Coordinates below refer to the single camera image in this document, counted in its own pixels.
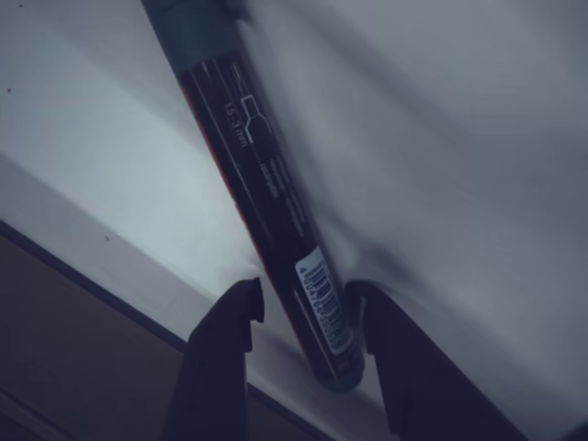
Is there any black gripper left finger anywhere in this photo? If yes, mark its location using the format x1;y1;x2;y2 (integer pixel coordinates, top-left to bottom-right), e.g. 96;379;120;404
163;277;266;441

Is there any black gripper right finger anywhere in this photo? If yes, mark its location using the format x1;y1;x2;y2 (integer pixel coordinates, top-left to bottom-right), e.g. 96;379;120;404
344;277;529;441

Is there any black marker with green cap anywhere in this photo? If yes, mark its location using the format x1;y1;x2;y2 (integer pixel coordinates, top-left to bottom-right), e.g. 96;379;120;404
140;0;368;392

